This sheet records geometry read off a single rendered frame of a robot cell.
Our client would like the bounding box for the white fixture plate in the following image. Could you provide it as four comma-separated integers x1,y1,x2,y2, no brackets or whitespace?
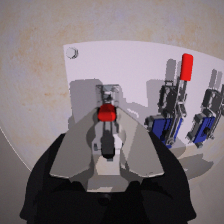
63,40,224,149

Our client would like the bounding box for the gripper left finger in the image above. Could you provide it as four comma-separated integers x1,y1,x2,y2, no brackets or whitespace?
19,107,100,221

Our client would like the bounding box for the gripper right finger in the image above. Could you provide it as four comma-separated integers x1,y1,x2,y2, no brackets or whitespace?
115,106,197,221

